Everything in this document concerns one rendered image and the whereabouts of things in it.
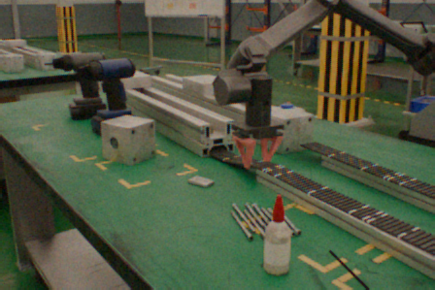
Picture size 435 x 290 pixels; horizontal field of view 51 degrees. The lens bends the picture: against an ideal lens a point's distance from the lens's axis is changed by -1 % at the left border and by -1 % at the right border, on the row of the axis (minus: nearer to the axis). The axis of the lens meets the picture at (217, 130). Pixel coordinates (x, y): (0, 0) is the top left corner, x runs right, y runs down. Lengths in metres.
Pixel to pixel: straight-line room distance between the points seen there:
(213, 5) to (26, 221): 5.21
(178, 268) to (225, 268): 0.07
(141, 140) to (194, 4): 5.89
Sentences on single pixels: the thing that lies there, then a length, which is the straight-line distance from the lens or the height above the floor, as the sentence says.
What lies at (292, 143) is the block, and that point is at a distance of 1.20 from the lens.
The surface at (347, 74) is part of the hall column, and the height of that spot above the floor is 0.52.
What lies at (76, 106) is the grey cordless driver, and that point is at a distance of 1.59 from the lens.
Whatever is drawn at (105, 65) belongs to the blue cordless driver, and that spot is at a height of 0.99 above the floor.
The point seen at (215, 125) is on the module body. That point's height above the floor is 0.84.
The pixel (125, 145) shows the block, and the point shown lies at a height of 0.83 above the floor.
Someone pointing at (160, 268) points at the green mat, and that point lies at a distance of 0.71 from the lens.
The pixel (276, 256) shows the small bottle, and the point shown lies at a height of 0.81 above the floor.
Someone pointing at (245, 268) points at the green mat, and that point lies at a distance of 0.71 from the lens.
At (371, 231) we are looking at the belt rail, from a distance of 0.79.
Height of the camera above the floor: 1.16
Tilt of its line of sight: 16 degrees down
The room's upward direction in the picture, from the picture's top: straight up
